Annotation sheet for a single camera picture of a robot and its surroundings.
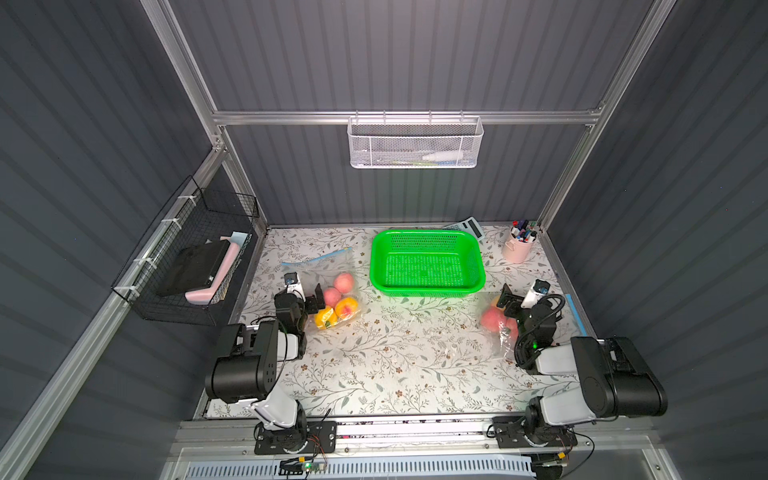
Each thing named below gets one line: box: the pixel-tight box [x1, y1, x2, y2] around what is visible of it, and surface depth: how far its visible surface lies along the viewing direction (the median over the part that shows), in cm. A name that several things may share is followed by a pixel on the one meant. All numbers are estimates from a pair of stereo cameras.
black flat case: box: [158, 239, 231, 296], surface depth 69 cm
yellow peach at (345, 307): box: [335, 297, 359, 319], surface depth 92 cm
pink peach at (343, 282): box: [334, 272, 353, 294], surface depth 100 cm
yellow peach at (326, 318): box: [314, 306, 338, 330], surface depth 90 cm
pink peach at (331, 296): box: [324, 287, 342, 308], surface depth 95 cm
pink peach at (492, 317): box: [480, 305, 507, 333], surface depth 90 cm
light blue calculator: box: [442, 216, 485, 241], surface depth 121 cm
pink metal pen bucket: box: [504, 233, 538, 264], surface depth 109 cm
